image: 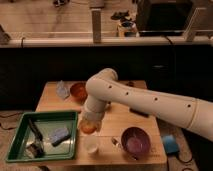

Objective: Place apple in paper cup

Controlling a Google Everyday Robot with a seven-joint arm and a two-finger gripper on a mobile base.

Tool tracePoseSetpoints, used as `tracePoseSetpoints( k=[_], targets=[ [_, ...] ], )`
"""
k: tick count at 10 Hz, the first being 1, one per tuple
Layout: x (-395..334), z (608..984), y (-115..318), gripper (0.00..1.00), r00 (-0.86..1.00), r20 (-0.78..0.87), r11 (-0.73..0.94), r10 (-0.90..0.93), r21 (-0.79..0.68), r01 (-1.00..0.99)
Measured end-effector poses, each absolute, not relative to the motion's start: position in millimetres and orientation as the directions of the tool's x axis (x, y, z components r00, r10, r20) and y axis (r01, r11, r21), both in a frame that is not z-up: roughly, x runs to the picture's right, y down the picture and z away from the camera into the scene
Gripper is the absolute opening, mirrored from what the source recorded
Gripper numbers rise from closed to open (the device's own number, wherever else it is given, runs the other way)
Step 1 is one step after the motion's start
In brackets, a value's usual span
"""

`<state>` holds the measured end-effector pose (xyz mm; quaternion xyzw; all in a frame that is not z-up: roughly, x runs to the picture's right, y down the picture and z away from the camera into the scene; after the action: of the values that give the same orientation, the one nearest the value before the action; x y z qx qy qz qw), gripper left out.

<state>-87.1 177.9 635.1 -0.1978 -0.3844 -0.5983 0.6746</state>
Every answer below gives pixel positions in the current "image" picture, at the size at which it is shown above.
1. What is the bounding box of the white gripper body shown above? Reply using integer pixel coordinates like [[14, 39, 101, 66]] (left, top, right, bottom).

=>
[[81, 111, 105, 125]]

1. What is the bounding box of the orange apple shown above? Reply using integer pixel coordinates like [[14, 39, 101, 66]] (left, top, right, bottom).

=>
[[79, 120, 101, 134]]

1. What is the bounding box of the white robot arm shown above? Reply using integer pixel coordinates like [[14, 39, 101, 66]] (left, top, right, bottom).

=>
[[82, 68, 213, 142]]

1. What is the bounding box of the white paper cup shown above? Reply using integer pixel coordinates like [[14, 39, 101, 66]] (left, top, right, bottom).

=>
[[84, 136, 99, 154]]

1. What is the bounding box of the orange bowl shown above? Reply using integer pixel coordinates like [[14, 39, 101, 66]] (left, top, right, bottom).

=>
[[70, 82, 87, 102]]

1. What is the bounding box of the small metal clip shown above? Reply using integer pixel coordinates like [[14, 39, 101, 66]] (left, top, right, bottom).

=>
[[111, 137, 120, 146]]

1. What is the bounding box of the blue sponge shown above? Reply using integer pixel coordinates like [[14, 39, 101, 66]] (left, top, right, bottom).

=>
[[49, 127, 70, 146]]

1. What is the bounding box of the green plastic tray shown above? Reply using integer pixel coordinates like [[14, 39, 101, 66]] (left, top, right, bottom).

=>
[[6, 111, 78, 163]]

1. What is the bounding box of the purple bowl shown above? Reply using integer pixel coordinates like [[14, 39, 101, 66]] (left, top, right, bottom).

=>
[[121, 127, 151, 158]]

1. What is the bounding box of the black dish brush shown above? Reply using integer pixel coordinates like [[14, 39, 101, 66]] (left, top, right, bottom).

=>
[[25, 119, 44, 158]]

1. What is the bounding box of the black monitor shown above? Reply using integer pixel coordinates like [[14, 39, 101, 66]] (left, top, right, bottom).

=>
[[136, 0, 193, 36]]

